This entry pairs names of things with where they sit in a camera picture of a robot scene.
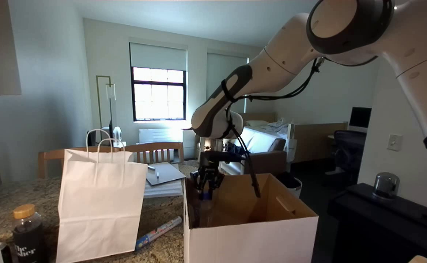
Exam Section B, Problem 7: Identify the grey notebook with pen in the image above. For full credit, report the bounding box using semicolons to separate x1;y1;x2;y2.
145;160;188;188

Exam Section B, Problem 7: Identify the white wall outlet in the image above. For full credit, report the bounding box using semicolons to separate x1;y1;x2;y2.
387;133;404;153

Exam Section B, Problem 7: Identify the black framed window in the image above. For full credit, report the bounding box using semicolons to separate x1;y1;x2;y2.
131;65;188;122

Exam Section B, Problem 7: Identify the white paper bag with handles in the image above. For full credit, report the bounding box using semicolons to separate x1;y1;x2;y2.
55;127;150;263

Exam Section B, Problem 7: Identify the grey glass jar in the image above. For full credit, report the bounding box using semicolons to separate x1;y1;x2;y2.
372;171;403;198

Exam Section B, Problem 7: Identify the black side table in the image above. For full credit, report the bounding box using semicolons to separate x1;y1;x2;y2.
327;181;427;263

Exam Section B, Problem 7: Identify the dark bottle with tan cap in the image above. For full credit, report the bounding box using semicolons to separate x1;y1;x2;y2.
9;203;50;263

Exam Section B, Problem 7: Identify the small waste bin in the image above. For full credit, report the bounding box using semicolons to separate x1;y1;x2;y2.
277;172;305;198

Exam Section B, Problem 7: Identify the small clear bottle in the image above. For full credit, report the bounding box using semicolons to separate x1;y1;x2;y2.
112;124;128;150

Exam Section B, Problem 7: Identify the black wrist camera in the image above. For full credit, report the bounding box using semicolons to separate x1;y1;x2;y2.
218;146;249;165

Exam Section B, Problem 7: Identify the long blue white carton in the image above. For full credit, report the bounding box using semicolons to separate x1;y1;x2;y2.
135;216;183;251

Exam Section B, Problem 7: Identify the large open cardboard box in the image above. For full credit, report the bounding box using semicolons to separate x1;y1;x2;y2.
182;172;321;263

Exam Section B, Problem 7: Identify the white radiator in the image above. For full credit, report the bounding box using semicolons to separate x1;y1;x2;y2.
138;127;186;146

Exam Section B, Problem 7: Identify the wooden dining chair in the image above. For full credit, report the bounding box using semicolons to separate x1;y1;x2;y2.
125;140;186;165
37;144;103;179

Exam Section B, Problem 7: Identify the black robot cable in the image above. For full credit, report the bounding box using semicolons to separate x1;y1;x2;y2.
223;57;325;198

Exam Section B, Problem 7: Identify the brown sofa with bedding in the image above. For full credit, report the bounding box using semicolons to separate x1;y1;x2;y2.
223;118;293;176

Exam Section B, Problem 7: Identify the dark computer monitor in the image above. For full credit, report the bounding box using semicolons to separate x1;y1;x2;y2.
349;105;373;131

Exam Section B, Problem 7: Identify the black office chair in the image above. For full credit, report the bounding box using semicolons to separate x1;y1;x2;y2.
331;128;369;188

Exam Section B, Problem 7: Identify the white paper stack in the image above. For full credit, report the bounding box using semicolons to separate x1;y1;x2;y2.
144;178;185;198

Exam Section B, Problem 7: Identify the thin metal floor stand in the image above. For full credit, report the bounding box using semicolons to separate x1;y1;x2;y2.
96;73;120;147

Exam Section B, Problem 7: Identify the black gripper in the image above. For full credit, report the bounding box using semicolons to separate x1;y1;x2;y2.
196;150;226;201

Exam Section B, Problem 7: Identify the Fiji water bottle blue cap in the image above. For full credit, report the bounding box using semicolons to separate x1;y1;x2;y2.
194;192;215;226

